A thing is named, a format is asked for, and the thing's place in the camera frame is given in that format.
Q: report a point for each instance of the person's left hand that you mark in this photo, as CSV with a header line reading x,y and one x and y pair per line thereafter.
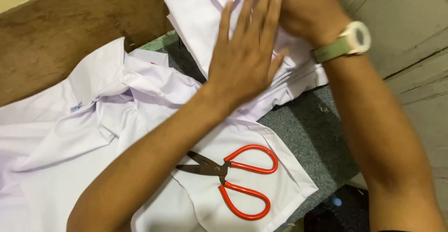
x,y
241,64

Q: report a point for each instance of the person's right hand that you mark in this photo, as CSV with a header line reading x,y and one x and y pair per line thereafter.
x,y
309,10

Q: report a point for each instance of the green fabric strip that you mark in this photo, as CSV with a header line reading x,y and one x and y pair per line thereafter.
x,y
161,41

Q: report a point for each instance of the grey felt mat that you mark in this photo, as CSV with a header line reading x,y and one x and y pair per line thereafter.
x,y
311,137

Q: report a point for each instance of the small blue cap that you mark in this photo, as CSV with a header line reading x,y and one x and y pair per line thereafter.
x,y
336,201

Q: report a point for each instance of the dark bag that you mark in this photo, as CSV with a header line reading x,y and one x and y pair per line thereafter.
x,y
336,214

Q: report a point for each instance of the white collared shirt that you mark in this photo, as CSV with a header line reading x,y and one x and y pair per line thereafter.
x,y
63,137

